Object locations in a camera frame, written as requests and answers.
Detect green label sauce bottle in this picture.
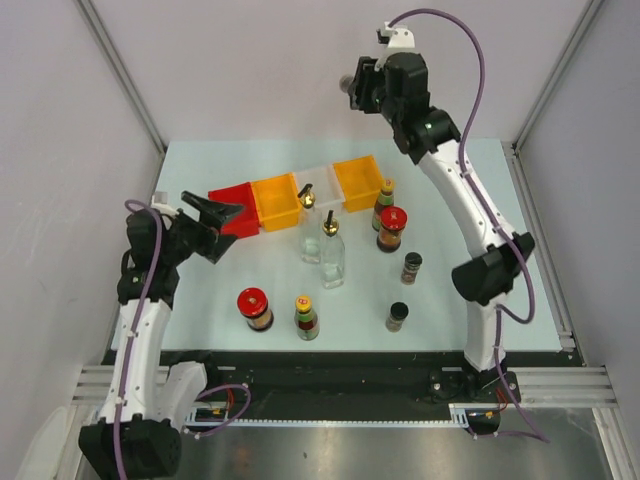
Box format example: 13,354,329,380
294,295,319,341
371,178,395,231

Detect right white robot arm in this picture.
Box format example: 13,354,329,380
341,52,535,401

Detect front glass oil bottle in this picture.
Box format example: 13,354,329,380
320,210,345,289

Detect white plastic bin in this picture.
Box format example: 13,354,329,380
293,165,345,214

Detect right yellow plastic bin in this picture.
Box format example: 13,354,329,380
333,155,383,213

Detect black lid spice jar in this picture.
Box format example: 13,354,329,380
339,75,354,94
385,302,409,333
401,252,423,285

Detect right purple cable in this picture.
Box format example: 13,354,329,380
387,7,551,444

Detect rear green label sauce bottle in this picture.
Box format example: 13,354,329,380
371,178,395,231

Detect red lid jar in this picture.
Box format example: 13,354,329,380
237,287,274,332
376,206,408,253

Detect rear red lid jar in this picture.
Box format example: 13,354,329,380
376,206,408,253

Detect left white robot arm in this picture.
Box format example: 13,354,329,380
78,191,243,479

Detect purple cable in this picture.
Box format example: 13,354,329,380
112,198,164,480
387,7,551,444

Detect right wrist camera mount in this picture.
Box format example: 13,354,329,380
377,22,415,52

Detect front red lid jar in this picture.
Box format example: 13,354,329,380
237,287,274,332

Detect red plastic bin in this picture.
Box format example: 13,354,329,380
207,181,261,239

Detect front green label sauce bottle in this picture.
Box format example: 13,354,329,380
294,295,319,341

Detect glass oil bottle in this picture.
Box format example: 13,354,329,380
320,210,345,289
298,183,321,264

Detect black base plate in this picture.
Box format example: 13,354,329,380
160,350,520,422

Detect rear glass oil bottle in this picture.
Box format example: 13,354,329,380
298,183,321,264

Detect yellow plastic bin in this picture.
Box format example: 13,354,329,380
251,172,301,232
333,155,383,213

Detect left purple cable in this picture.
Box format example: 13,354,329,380
112,198,164,480

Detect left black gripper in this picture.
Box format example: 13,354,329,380
161,192,245,266

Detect left yellow plastic bin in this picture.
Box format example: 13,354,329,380
251,172,301,232

